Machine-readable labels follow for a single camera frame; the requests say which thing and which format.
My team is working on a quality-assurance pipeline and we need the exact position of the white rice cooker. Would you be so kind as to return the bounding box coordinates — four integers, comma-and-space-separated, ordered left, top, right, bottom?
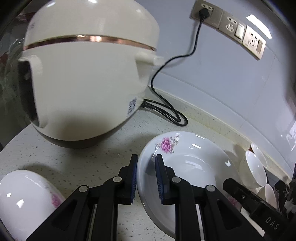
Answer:
17, 1, 165, 149

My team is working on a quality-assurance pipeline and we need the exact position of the wall socket panel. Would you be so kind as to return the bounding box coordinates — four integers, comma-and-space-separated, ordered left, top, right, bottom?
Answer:
191, 1, 266, 60

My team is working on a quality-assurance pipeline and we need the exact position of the black power cable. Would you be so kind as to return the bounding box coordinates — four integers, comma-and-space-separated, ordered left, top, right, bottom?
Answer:
142, 7, 212, 127

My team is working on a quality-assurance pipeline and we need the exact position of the large floral plate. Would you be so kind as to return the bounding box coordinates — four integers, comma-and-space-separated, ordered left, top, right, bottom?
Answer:
1, 170, 65, 240

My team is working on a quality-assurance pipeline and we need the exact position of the large white bowl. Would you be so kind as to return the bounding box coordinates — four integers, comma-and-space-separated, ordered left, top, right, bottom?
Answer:
239, 151, 267, 189

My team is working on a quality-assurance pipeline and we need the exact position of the red banded white bowl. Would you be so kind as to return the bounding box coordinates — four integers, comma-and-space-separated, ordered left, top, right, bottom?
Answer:
248, 143, 268, 168

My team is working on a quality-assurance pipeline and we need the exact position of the small white bowl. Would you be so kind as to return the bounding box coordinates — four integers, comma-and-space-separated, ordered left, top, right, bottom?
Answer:
256, 184, 277, 208

